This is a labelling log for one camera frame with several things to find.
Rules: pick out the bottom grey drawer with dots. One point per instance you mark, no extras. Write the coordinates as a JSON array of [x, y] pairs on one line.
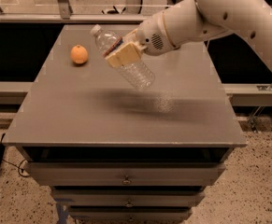
[[130, 214]]

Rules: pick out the top grey drawer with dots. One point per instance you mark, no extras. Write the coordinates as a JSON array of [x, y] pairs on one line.
[[124, 174]]

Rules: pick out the middle grey drawer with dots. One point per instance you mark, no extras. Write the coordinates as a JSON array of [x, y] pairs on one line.
[[128, 197]]

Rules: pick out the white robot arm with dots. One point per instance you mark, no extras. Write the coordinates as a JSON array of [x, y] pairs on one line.
[[196, 21]]

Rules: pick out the grey drawer cabinet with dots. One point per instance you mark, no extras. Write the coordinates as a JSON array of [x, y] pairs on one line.
[[87, 113]]

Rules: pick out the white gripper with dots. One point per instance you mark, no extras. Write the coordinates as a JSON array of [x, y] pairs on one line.
[[153, 36]]

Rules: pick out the clear plastic water bottle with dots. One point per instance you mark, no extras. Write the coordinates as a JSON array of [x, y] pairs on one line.
[[137, 74]]

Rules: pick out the orange fruit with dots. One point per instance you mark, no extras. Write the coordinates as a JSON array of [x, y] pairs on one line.
[[79, 54]]

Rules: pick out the grey metal railing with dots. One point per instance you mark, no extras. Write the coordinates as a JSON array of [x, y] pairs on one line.
[[64, 17]]

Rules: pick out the grey drawer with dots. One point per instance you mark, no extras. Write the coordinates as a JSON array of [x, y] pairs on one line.
[[124, 174], [128, 197], [130, 214]]

